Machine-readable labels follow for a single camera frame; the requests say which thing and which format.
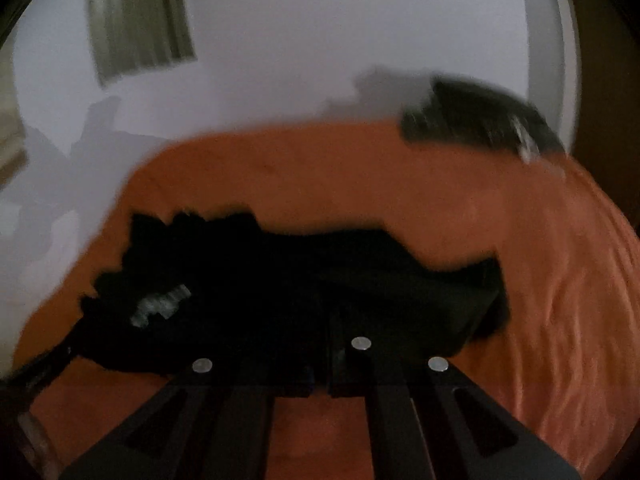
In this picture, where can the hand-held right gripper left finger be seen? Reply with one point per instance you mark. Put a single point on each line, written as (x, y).
(295, 385)

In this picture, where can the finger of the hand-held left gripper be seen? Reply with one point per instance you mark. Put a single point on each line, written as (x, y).
(50, 365)

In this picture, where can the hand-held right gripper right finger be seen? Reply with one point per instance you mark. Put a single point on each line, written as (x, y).
(340, 360)

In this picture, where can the black garment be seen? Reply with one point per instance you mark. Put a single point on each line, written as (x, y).
(275, 270)

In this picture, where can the stack of dark clothes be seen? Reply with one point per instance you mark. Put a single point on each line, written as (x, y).
(470, 115)

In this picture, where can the orange blanket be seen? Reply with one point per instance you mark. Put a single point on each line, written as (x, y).
(400, 195)

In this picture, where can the beige curtain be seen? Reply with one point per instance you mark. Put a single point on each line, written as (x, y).
(10, 155)

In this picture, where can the window with slatted shutter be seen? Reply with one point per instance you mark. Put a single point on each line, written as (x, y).
(135, 25)

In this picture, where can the brown wooden door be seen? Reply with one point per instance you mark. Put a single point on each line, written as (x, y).
(607, 85)

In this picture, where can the white door frame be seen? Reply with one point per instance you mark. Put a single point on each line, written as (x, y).
(547, 50)

